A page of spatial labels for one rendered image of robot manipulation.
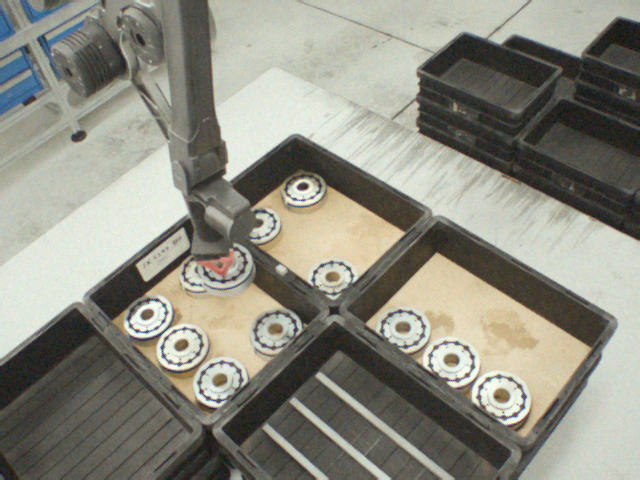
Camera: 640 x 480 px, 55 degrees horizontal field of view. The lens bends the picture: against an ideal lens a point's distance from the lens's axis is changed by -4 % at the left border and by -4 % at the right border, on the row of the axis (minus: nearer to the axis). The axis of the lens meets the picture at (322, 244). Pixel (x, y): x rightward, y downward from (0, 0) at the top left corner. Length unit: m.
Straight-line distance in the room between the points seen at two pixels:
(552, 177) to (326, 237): 0.98
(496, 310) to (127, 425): 0.73
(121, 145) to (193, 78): 2.26
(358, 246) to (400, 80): 1.89
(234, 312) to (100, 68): 0.94
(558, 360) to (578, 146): 1.20
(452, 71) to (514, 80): 0.22
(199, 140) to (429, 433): 0.62
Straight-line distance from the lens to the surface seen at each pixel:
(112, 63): 1.96
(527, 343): 1.23
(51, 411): 1.31
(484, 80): 2.34
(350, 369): 1.18
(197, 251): 1.07
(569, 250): 1.54
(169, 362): 1.22
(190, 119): 0.91
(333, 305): 1.13
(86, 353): 1.34
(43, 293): 1.66
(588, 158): 2.25
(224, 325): 1.27
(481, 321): 1.24
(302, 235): 1.37
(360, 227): 1.37
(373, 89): 3.10
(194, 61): 0.86
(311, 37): 3.52
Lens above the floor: 1.87
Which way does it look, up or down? 50 degrees down
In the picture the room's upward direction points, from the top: 9 degrees counter-clockwise
